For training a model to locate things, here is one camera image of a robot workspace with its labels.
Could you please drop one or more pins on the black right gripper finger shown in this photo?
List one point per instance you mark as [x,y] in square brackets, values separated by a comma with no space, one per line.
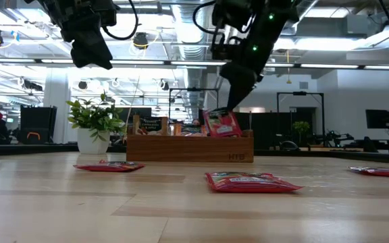
[236,94]

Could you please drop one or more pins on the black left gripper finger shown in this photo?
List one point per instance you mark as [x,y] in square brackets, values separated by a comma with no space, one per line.
[91,54]

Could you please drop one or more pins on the red strawberry tea packet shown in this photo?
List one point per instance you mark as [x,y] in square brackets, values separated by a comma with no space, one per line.
[383,173]
[221,125]
[110,166]
[248,184]

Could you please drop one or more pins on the wooden tea organizer box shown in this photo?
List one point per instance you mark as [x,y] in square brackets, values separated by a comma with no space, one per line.
[187,148]

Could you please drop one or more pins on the beige vanilla tea packet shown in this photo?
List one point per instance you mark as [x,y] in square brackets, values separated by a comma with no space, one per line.
[150,125]

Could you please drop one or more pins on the black background robot arm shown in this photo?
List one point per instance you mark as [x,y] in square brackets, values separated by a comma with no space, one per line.
[336,136]

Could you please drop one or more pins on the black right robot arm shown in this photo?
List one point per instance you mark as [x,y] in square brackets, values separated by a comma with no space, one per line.
[265,10]

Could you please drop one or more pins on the black round ceiling lamp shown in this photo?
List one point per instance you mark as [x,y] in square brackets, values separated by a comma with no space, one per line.
[82,85]

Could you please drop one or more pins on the black partition screen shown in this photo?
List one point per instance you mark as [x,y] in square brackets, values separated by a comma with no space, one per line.
[265,123]

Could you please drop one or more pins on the white building column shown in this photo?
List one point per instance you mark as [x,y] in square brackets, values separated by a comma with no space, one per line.
[57,101]

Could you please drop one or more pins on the small green background plant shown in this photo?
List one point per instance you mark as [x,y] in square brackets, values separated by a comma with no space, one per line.
[301,126]

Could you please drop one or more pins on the black equipment case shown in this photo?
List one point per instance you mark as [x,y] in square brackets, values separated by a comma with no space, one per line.
[37,121]

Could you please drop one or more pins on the green plant in white pot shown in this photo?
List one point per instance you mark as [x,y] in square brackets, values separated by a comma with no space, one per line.
[93,145]

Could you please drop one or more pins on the dark background desk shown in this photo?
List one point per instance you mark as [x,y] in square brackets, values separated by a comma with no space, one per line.
[383,143]

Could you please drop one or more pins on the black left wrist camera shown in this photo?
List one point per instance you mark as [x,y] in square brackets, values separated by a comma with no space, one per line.
[106,13]

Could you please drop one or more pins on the black metal frame stand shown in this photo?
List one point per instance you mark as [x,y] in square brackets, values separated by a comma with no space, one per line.
[300,93]
[193,89]

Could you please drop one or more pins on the grey wall vent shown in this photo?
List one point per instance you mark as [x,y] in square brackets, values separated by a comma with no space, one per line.
[303,85]

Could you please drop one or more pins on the black wall monitor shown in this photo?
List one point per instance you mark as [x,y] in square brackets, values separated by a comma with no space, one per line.
[378,119]

